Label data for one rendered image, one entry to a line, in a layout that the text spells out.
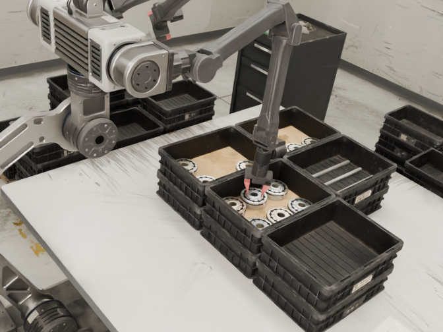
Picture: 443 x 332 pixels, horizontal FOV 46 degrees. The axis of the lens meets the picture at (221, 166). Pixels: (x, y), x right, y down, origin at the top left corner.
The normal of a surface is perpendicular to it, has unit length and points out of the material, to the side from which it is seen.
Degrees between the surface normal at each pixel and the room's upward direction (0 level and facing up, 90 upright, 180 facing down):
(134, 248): 0
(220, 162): 0
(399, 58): 90
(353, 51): 90
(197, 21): 90
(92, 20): 0
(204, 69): 82
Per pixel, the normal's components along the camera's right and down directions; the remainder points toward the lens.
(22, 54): 0.65, 0.48
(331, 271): 0.12, -0.83
